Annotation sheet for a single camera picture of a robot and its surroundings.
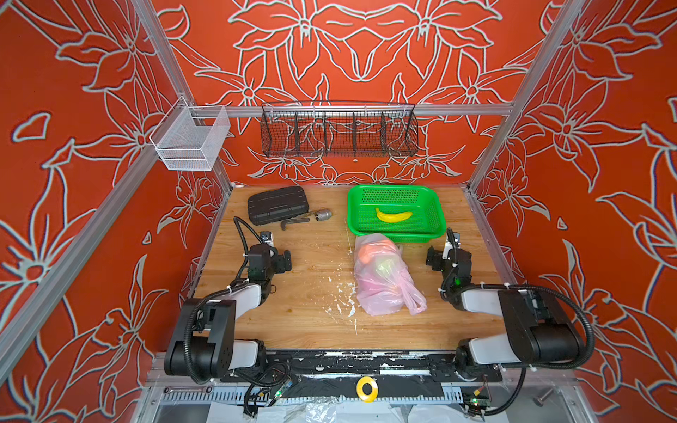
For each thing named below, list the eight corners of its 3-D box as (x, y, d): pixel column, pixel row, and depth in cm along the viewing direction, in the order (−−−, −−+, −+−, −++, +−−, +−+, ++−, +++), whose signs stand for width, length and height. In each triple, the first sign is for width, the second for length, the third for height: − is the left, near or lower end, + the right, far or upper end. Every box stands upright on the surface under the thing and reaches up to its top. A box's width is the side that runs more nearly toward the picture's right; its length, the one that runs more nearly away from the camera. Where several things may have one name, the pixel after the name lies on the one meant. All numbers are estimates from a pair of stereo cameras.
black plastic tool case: (247, 223, 107) (243, 216, 103) (255, 194, 117) (252, 186, 114) (306, 223, 106) (305, 215, 103) (309, 194, 117) (308, 186, 113)
